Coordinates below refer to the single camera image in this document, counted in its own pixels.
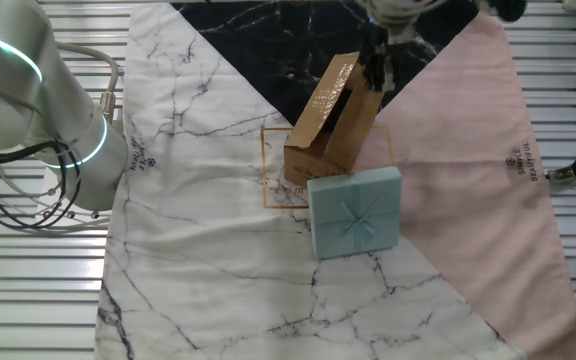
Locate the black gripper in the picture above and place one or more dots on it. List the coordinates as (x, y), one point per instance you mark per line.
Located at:
(385, 42)

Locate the brown cardboard box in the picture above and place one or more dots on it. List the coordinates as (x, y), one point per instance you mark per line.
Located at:
(318, 155)

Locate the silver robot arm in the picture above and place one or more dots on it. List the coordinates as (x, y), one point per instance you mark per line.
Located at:
(43, 100)

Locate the light blue gift box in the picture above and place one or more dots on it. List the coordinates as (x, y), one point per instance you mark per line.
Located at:
(355, 215)

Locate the marble pink black cloth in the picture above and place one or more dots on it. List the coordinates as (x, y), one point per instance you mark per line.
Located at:
(218, 275)

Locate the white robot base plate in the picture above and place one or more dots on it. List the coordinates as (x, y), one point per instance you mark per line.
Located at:
(88, 216)

